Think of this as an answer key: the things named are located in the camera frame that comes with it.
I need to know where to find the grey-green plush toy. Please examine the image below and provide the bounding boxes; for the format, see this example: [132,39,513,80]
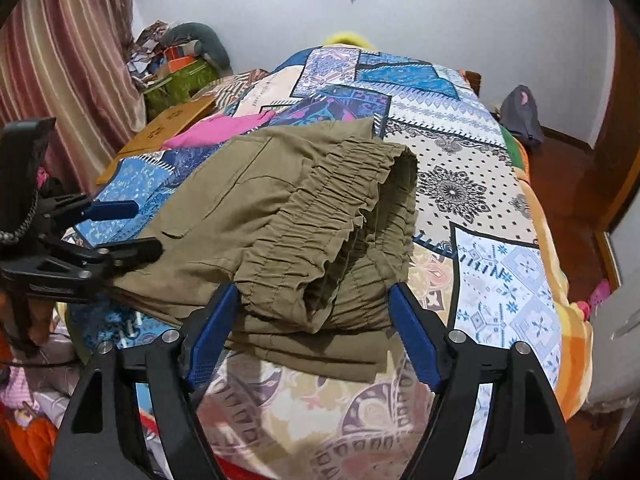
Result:
[160,22,231,73]

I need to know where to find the green patterned bag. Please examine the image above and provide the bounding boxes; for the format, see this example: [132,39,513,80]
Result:
[142,60,219,122]

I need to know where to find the person's left hand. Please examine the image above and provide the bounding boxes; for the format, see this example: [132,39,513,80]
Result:
[1,289,55,346]

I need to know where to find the pink slipper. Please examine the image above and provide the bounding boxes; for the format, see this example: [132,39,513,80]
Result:
[588,278,612,311]

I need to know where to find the patchwork patterned bedsheet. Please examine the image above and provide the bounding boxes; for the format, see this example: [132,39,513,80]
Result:
[62,44,564,480]

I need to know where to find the black cable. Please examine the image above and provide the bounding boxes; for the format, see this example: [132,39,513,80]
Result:
[0,318,82,370]

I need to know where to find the striped pink curtain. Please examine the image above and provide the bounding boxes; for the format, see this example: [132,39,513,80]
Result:
[1,0,146,193]

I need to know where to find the khaki olive pants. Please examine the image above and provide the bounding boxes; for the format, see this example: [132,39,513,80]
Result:
[112,118,418,382]

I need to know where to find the orange green blanket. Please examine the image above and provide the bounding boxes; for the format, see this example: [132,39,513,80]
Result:
[500,127,593,420]

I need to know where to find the wooden lap tray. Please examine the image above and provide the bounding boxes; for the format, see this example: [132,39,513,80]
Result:
[96,96,216,186]

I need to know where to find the grey backpack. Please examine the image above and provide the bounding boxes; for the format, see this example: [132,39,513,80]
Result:
[499,84,544,148]

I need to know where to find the yellow pillow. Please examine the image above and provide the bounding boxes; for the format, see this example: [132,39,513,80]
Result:
[323,32,376,51]

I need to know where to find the pink folded pants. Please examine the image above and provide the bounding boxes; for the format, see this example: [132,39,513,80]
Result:
[162,110,276,150]

